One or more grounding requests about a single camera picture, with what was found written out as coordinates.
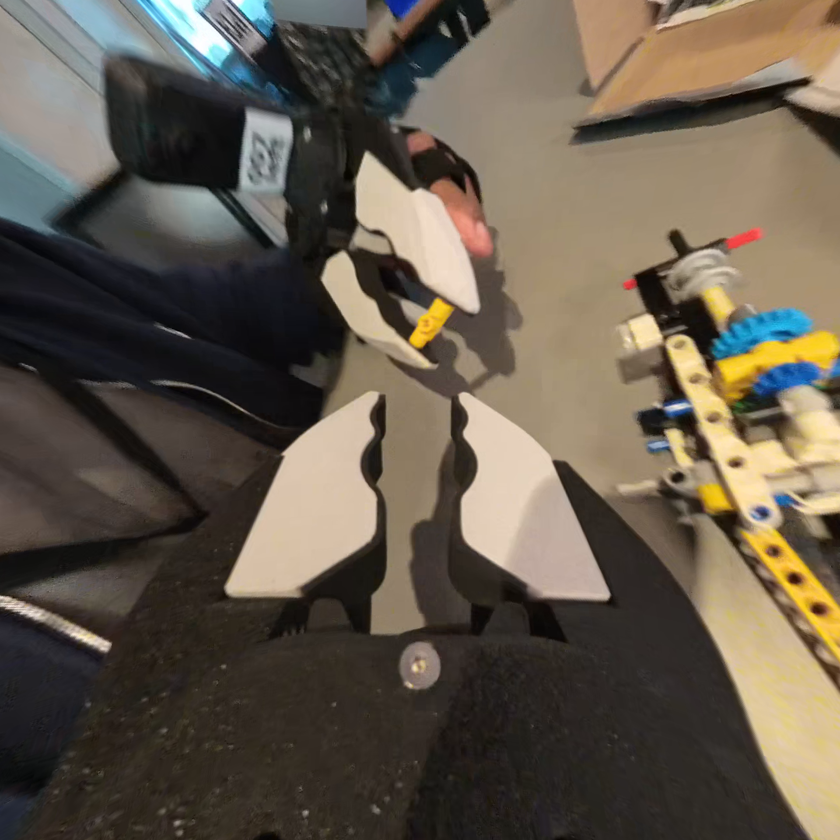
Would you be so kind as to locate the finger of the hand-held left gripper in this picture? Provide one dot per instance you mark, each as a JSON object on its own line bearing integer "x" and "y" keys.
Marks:
{"x": 420, "y": 243}
{"x": 354, "y": 302}

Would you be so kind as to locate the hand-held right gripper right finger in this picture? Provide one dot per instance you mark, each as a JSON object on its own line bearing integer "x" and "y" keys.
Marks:
{"x": 525, "y": 518}

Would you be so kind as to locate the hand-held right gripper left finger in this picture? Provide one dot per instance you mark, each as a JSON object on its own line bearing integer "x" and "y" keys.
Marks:
{"x": 315, "y": 512}

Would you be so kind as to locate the yellow lego connector piece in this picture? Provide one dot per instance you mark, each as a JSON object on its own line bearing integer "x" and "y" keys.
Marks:
{"x": 426, "y": 325}

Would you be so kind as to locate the lego model assembly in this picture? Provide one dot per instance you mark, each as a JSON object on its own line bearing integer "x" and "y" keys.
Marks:
{"x": 735, "y": 420}

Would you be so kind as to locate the cardboard box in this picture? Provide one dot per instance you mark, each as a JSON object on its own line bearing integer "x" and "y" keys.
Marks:
{"x": 709, "y": 59}

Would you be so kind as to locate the person's left forearm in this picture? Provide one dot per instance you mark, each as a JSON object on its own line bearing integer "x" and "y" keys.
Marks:
{"x": 164, "y": 308}

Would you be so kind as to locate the person's left hand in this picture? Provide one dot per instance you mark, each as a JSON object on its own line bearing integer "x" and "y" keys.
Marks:
{"x": 469, "y": 216}

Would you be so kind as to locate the person's torso in jacket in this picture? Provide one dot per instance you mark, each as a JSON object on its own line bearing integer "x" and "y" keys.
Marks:
{"x": 98, "y": 472}

